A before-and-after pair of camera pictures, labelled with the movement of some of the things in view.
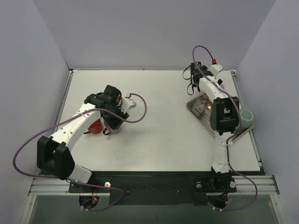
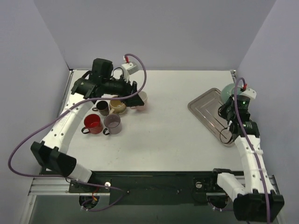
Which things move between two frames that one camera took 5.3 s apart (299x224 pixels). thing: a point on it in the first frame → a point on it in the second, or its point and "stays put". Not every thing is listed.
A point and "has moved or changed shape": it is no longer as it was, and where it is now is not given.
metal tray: [201, 106] stays put
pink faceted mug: [223, 86] → [143, 95]
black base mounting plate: [156, 188] stays put
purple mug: [109, 130] stays put
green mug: [246, 118] has moved or changed shape
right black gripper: [194, 76] → [230, 102]
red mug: [96, 127] stays put
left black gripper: [114, 122] → [133, 90]
